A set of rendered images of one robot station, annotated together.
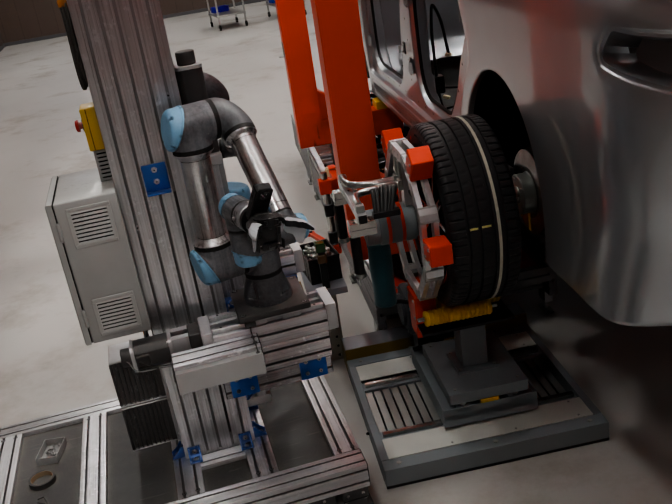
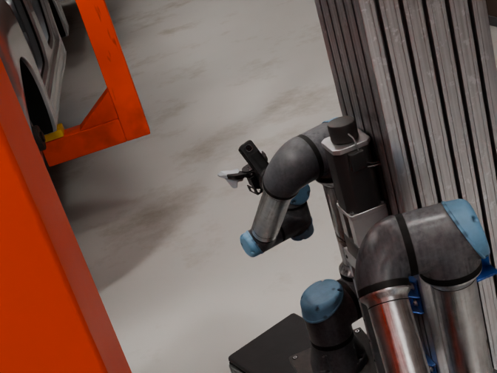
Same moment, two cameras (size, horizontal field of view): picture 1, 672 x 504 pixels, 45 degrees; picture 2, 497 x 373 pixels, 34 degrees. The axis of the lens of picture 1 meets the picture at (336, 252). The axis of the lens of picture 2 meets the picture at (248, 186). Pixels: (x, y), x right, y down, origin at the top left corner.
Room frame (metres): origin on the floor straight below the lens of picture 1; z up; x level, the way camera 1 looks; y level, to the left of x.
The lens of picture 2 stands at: (4.13, 0.19, 2.18)
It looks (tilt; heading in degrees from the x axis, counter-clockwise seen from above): 24 degrees down; 182
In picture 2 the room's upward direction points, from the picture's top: 17 degrees counter-clockwise
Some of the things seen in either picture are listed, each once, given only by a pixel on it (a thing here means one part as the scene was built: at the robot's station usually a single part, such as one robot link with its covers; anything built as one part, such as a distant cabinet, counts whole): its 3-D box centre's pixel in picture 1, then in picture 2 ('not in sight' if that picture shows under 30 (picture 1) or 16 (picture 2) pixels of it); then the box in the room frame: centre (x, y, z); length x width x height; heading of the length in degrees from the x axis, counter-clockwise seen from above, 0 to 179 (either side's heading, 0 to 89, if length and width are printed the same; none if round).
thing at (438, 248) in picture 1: (437, 251); not in sight; (2.41, -0.32, 0.85); 0.09 x 0.08 x 0.07; 6
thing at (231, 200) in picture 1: (237, 211); (290, 189); (2.05, 0.24, 1.21); 0.11 x 0.08 x 0.09; 26
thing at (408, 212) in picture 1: (392, 223); not in sight; (2.72, -0.22, 0.85); 0.21 x 0.14 x 0.14; 96
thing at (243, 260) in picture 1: (250, 243); (293, 221); (2.06, 0.22, 1.12); 0.11 x 0.08 x 0.11; 116
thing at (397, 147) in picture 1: (412, 219); not in sight; (2.73, -0.29, 0.85); 0.54 x 0.07 x 0.54; 6
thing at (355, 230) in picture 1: (362, 226); not in sight; (2.54, -0.10, 0.93); 0.09 x 0.05 x 0.05; 96
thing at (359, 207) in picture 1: (378, 185); not in sight; (2.62, -0.17, 1.03); 0.19 x 0.18 x 0.11; 96
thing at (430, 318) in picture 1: (457, 312); not in sight; (2.62, -0.40, 0.51); 0.29 x 0.06 x 0.06; 96
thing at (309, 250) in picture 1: (319, 260); not in sight; (3.28, 0.08, 0.51); 0.20 x 0.14 x 0.13; 13
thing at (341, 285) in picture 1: (320, 273); not in sight; (3.32, 0.08, 0.44); 0.43 x 0.17 x 0.03; 6
